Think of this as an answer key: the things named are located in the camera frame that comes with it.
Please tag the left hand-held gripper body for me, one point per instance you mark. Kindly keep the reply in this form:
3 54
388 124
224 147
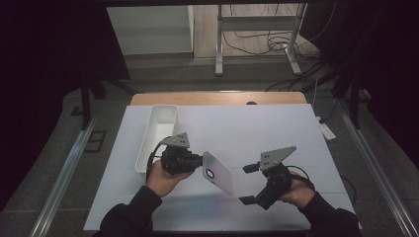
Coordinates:
178 158

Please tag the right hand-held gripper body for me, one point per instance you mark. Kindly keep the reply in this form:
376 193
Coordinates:
275 174

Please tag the iridescent phone case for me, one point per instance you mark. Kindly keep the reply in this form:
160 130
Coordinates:
217 173

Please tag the white plastic bin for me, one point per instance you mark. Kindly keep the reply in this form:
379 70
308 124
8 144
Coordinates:
158 131

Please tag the person's left hand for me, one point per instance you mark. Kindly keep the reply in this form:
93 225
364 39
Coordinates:
163 181

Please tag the person's right hand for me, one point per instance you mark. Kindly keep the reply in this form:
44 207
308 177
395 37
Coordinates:
298 194

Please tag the white table cover sheet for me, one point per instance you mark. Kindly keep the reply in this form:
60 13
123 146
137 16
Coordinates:
237 131

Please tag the wooden table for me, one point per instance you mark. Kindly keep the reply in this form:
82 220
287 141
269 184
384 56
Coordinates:
217 98

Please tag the small black round object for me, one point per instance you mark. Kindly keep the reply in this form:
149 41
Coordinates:
251 103

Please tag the white power strip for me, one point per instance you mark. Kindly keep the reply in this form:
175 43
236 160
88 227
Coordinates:
326 130

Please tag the black floor plate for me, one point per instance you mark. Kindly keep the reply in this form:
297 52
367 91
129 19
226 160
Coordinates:
95 141

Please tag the black stand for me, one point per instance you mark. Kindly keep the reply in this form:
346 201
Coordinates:
87 98

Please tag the grey metal stand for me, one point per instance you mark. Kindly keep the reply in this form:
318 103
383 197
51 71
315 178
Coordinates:
220 39

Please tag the white cabinet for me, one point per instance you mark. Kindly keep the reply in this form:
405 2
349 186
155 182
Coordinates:
151 29

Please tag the dark curtain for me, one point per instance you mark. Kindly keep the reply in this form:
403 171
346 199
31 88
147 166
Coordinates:
385 65
49 65

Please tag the aluminium rail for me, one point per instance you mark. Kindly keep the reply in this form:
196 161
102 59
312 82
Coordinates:
378 171
62 177

